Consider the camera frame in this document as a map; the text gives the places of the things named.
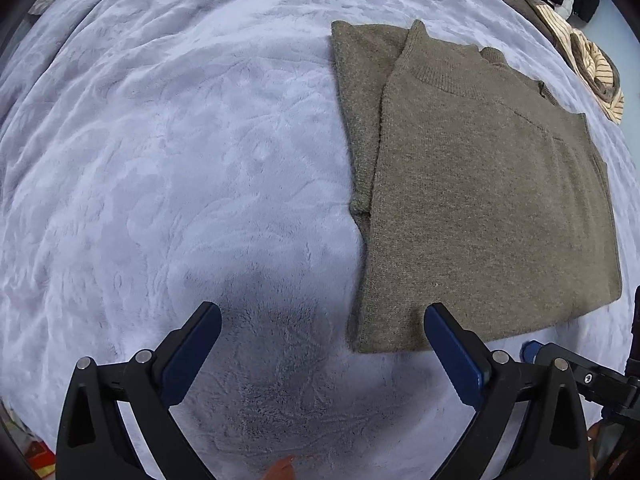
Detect olive brown knit sweater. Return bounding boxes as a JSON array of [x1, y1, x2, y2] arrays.
[[331, 19, 623, 356]]

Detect person's right forearm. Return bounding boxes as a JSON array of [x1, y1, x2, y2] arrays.
[[587, 424, 602, 480]]

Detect red box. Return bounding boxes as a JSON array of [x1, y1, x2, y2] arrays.
[[24, 440, 57, 477]]

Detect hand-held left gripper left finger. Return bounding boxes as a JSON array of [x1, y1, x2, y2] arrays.
[[56, 301, 222, 480]]

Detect cream striped garment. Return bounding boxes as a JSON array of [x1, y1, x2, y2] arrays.
[[536, 2, 626, 124]]

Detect lavender plush blanket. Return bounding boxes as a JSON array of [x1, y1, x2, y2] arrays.
[[0, 0, 640, 480]]

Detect person's foot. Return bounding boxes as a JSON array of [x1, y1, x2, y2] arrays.
[[264, 455, 297, 480]]

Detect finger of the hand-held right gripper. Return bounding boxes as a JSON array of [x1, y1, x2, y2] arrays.
[[520, 341, 632, 405]]

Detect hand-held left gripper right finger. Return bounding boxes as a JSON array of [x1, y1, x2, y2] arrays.
[[423, 303, 591, 480]]

